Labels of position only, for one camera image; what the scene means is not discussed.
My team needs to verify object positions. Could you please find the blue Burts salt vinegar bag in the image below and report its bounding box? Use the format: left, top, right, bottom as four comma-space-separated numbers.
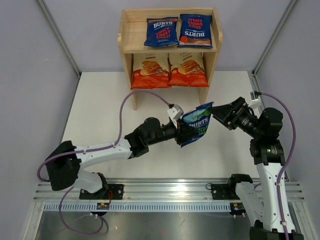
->
181, 101, 214, 148

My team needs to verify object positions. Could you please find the cassava chips bag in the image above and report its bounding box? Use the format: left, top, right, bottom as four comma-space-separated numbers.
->
168, 52, 209, 88
131, 53, 171, 90

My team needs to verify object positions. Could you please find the blue Burts chilli bag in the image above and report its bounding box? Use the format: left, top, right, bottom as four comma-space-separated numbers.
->
178, 14, 213, 48
144, 17, 178, 48

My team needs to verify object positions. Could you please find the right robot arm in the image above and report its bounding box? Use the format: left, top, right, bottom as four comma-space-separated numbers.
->
210, 97, 304, 240

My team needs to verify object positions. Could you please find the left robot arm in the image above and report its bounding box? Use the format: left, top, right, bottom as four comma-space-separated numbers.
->
45, 117, 198, 195

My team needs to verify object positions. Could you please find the wooden two-tier shelf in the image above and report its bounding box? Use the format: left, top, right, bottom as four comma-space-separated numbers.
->
116, 7, 224, 111

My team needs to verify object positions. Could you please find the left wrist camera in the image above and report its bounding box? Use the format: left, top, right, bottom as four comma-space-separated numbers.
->
166, 104, 184, 128

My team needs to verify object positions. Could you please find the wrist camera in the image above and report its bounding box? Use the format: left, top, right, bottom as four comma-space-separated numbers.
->
249, 91, 262, 110
166, 104, 184, 128

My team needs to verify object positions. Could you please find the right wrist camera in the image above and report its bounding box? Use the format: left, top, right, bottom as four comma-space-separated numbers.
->
249, 91, 262, 110

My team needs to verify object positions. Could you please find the aluminium mounting rail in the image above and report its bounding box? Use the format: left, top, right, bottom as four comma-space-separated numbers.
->
33, 177, 306, 213

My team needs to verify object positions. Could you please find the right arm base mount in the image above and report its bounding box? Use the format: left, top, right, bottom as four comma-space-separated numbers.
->
205, 182, 240, 200

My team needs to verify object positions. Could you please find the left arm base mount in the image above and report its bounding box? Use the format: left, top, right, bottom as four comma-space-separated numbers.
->
79, 184, 124, 200

